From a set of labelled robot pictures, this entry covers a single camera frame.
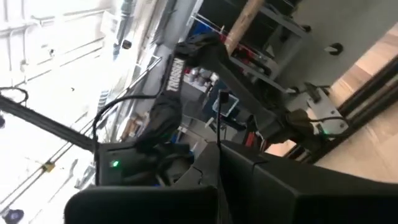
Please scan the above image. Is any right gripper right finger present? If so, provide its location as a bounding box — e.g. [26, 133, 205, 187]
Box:
[221, 141, 398, 224]

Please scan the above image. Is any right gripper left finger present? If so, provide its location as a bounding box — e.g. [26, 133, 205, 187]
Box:
[63, 142, 231, 224]

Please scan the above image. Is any white framed screen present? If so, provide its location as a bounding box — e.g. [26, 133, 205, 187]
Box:
[212, 92, 240, 118]

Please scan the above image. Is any grey shelf cart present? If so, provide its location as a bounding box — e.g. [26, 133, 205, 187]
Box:
[186, 0, 315, 94]

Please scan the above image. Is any brown cardboard tube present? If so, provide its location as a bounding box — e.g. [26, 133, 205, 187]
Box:
[224, 0, 266, 56]

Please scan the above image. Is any black aluminium frame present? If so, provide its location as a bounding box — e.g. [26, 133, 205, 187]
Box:
[0, 55, 398, 164]

